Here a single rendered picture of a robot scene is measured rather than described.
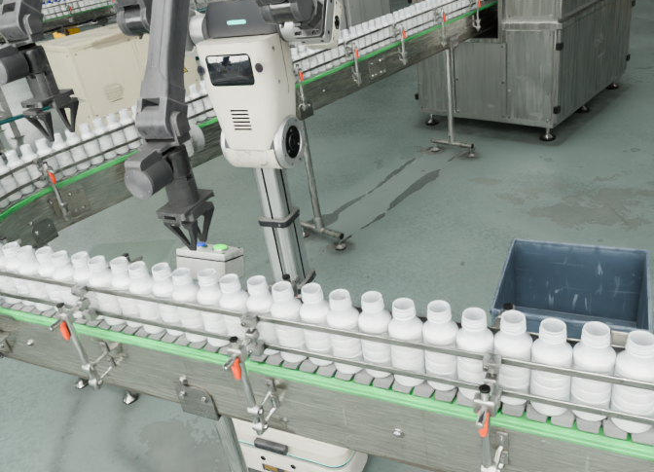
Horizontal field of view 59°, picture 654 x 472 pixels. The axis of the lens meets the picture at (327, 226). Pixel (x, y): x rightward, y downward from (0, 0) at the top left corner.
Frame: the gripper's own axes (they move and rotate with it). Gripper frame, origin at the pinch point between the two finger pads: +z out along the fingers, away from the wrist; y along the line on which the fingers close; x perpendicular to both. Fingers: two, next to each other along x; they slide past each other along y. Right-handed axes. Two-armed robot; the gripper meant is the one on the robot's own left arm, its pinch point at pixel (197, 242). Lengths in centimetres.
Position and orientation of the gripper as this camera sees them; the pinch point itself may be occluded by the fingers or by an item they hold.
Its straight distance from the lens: 115.2
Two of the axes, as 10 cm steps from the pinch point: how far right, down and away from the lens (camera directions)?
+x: -9.0, -0.8, 4.3
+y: 4.1, -4.9, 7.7
